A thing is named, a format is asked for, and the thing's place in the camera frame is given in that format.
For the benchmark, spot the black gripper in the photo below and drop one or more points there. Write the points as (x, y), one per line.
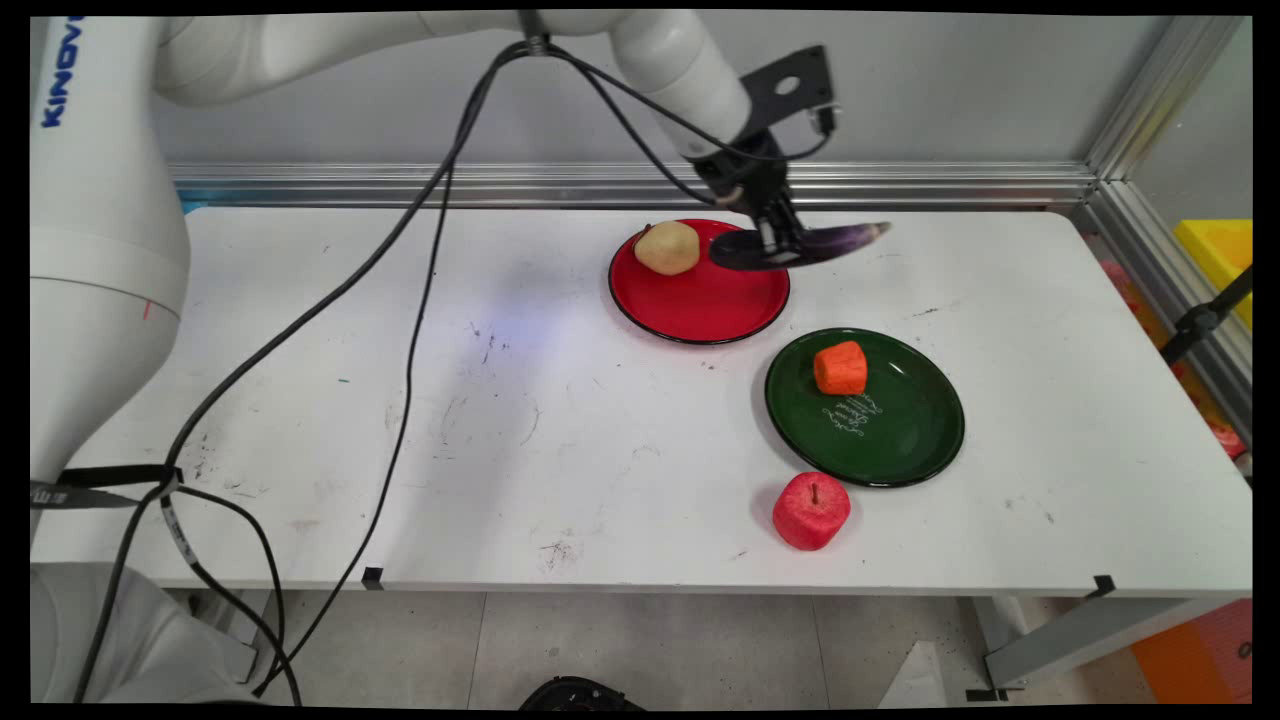
(750, 175)

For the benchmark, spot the short aluminium frame rail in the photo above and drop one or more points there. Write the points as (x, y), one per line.
(1170, 290)

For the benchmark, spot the long aluminium frame rail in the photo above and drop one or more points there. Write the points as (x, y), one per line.
(600, 185)

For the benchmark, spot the orange box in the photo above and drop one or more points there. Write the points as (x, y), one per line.
(1200, 655)

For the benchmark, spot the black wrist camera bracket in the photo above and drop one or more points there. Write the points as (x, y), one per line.
(800, 72)

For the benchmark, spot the red plate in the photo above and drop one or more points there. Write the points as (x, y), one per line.
(700, 300)

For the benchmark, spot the grey table leg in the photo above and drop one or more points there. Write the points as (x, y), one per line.
(1080, 640)

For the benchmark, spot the green plate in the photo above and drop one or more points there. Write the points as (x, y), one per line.
(880, 430)

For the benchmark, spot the red apple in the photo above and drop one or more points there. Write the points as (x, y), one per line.
(810, 512)

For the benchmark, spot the orange carrot chunk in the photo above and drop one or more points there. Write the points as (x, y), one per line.
(840, 368)

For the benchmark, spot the aluminium frame post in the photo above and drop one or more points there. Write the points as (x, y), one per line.
(1165, 95)

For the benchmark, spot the black tape marker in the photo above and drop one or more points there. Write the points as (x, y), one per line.
(1103, 585)

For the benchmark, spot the yellow plastic bin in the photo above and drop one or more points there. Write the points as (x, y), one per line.
(1220, 250)

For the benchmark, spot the grey robot base cover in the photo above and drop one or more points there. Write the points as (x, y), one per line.
(130, 640)

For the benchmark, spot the yellow potato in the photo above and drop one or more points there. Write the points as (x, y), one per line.
(667, 249)

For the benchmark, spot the purple eggplant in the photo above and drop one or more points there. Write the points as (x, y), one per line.
(842, 240)

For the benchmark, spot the black clamp stand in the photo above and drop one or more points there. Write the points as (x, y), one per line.
(1200, 320)

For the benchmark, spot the black round floor object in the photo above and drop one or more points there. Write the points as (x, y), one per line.
(580, 695)

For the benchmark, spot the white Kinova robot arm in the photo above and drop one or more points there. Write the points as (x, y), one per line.
(100, 230)

